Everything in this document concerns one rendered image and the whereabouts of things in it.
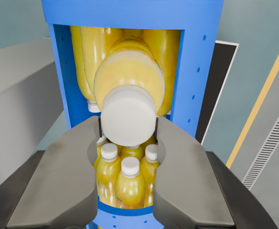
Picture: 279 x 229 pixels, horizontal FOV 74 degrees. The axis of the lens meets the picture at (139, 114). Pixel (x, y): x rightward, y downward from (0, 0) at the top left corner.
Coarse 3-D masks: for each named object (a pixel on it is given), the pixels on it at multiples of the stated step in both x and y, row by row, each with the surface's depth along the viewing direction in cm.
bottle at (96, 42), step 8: (80, 32) 31; (88, 32) 29; (96, 32) 28; (104, 32) 28; (112, 32) 29; (120, 32) 30; (88, 40) 29; (96, 40) 29; (104, 40) 29; (112, 40) 29; (88, 48) 30; (96, 48) 29; (104, 48) 29; (88, 56) 31; (96, 56) 30; (104, 56) 30; (88, 64) 31; (96, 64) 31; (88, 72) 32; (88, 80) 33
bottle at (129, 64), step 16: (112, 48) 21; (128, 48) 18; (144, 48) 21; (112, 64) 15; (128, 64) 15; (144, 64) 16; (96, 80) 16; (112, 80) 14; (128, 80) 14; (144, 80) 14; (160, 80) 16; (96, 96) 16; (160, 96) 16
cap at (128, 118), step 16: (112, 96) 13; (128, 96) 12; (144, 96) 13; (112, 112) 12; (128, 112) 12; (144, 112) 12; (112, 128) 13; (128, 128) 13; (144, 128) 13; (128, 144) 13
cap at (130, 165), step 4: (124, 160) 40; (128, 160) 40; (132, 160) 40; (136, 160) 40; (124, 164) 39; (128, 164) 39; (132, 164) 39; (136, 164) 39; (124, 168) 38; (128, 168) 38; (132, 168) 38; (136, 168) 38; (124, 172) 39; (128, 172) 38; (132, 172) 38; (136, 172) 39
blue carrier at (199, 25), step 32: (64, 0) 21; (96, 0) 19; (128, 0) 19; (160, 0) 19; (192, 0) 21; (64, 32) 35; (192, 32) 22; (64, 64) 36; (192, 64) 25; (64, 96) 36; (192, 96) 28; (192, 128) 33; (96, 224) 69; (128, 224) 38; (160, 224) 41
